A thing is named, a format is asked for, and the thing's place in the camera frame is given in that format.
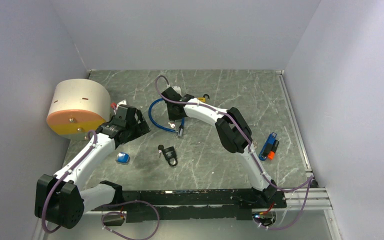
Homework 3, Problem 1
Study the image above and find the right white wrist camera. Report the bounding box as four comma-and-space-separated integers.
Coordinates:
170, 86, 182, 96

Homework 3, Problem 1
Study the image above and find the blue white round object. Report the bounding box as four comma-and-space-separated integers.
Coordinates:
115, 152, 130, 165

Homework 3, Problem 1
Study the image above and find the beige yellow cylinder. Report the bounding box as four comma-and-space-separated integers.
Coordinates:
46, 78, 111, 141

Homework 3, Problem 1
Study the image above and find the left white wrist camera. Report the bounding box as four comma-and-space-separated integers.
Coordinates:
110, 99, 127, 113

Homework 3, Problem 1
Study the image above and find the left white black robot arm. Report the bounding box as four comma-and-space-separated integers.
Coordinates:
34, 104, 150, 234

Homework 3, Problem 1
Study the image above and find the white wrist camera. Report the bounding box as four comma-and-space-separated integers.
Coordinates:
170, 86, 182, 96
110, 99, 127, 113

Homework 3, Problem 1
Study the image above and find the blue cable lock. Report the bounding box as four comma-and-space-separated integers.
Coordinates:
147, 98, 185, 138

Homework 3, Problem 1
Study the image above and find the small silver key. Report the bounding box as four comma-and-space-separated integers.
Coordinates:
168, 122, 176, 129

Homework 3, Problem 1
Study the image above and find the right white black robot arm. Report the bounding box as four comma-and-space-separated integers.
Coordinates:
158, 87, 280, 208

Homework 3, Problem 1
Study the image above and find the black padlock key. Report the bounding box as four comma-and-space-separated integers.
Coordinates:
157, 144, 164, 158

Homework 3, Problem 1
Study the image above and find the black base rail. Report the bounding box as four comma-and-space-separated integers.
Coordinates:
94, 187, 287, 223

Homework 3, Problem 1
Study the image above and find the yellow black padlock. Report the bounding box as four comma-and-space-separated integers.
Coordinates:
197, 94, 210, 103

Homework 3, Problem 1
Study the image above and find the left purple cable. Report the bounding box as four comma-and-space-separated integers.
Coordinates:
41, 129, 161, 240

